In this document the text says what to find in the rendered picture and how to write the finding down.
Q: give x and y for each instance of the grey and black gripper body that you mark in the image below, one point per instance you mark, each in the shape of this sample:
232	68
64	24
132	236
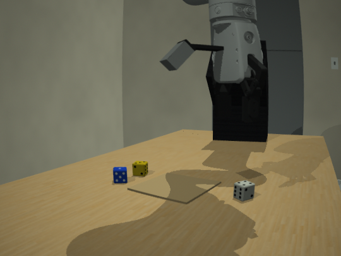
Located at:
230	65

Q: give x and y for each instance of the blue die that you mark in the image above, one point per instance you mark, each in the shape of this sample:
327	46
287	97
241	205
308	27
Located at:
120	174

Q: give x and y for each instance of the grey die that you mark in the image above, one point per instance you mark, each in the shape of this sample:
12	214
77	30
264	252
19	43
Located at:
243	190

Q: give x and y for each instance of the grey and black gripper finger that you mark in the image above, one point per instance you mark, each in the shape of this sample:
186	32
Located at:
251	101
223	101

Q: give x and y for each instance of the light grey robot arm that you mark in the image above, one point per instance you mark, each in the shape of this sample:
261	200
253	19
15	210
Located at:
218	10

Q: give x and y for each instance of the yellow die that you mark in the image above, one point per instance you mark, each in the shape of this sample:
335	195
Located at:
140	168

